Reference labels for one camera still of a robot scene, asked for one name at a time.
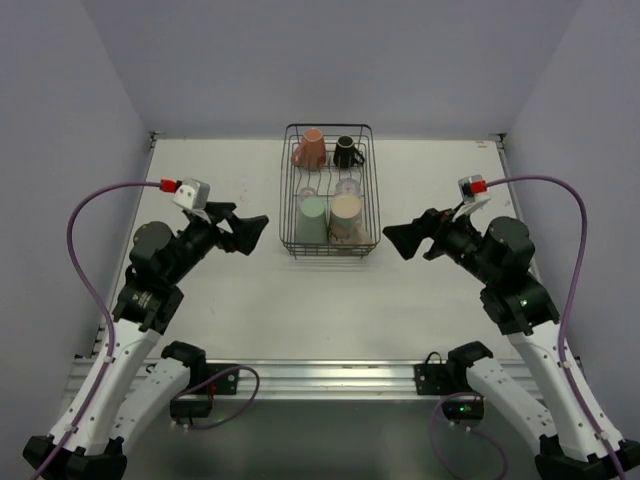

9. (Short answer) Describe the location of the cream floral mug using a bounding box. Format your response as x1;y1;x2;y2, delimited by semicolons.
328;193;373;245

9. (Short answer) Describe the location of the green plastic cup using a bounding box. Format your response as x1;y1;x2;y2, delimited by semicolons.
296;196;328;244

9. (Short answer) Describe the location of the large clear faceted glass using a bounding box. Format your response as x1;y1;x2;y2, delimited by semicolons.
335;178;360;196

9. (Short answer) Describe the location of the black wire dish rack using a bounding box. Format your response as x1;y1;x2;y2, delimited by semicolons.
279;123;381;258

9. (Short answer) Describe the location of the pink mug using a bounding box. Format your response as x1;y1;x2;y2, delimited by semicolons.
291;128;327;170

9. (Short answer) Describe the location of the black mug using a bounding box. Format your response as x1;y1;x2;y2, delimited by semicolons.
333;135;366;169

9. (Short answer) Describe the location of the small clear glass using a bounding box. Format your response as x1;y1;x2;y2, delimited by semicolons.
299;187;316;200

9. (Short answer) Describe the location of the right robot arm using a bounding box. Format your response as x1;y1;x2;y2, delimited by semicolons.
383;209;639;479

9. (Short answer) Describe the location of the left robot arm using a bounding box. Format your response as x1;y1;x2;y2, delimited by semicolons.
23;202;269;479

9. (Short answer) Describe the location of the right black controller box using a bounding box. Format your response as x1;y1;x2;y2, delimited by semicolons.
441;400;485;422

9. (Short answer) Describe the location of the black controller box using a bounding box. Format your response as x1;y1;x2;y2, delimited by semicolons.
441;400;485;422
169;399;213;423

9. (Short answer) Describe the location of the left black controller box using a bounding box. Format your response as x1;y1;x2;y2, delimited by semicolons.
169;399;213;423

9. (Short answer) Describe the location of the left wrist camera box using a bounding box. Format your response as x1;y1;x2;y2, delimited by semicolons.
172;178;210;210

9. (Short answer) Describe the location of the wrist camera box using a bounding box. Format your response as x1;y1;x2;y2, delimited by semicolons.
172;178;210;210
458;175;491;208

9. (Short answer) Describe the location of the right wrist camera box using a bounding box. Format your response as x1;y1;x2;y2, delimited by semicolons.
458;175;491;208

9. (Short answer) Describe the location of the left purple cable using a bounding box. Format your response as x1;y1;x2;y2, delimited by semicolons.
29;178;176;480

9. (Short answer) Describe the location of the purple cable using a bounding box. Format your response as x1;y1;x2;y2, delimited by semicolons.
472;175;630;480
29;178;176;480

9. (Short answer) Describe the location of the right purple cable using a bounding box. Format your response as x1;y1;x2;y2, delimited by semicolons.
472;175;630;480

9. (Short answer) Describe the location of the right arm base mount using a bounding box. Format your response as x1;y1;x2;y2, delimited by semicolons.
413;351;455;396

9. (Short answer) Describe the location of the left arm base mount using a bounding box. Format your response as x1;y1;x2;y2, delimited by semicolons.
197;363;239;397

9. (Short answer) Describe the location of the aluminium rail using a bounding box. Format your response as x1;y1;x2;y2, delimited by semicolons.
59;355;591;401

